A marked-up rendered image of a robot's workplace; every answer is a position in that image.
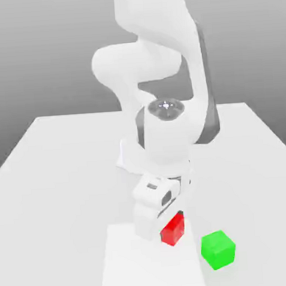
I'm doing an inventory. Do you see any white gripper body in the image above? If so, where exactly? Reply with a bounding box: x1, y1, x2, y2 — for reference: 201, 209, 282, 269
131, 194, 187, 243

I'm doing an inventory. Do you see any small red cube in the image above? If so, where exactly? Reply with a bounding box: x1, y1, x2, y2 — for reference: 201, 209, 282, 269
159, 211, 188, 248

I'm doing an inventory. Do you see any small green cube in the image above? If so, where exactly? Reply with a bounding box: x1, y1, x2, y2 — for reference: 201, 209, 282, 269
199, 228, 238, 272

